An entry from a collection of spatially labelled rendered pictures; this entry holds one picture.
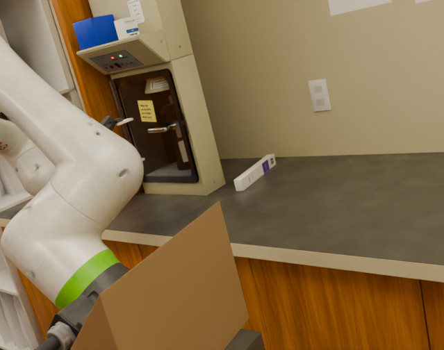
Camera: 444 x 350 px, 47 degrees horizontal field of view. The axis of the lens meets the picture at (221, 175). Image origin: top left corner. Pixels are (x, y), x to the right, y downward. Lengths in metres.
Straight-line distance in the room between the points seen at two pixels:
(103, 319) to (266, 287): 0.75
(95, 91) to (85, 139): 1.05
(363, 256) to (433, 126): 0.74
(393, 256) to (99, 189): 0.62
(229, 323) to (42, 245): 0.35
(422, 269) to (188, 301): 0.50
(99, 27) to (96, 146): 0.94
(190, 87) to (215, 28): 0.43
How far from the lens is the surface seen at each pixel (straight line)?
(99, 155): 0.88
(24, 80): 1.02
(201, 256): 0.88
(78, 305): 0.87
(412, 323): 1.25
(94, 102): 1.94
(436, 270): 1.11
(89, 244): 0.91
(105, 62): 1.83
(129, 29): 1.71
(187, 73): 1.75
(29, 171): 1.47
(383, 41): 1.78
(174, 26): 1.74
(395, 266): 1.14
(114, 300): 0.73
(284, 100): 1.99
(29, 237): 0.92
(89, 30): 1.79
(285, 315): 1.42
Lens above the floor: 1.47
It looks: 16 degrees down
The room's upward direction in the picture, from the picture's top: 14 degrees counter-clockwise
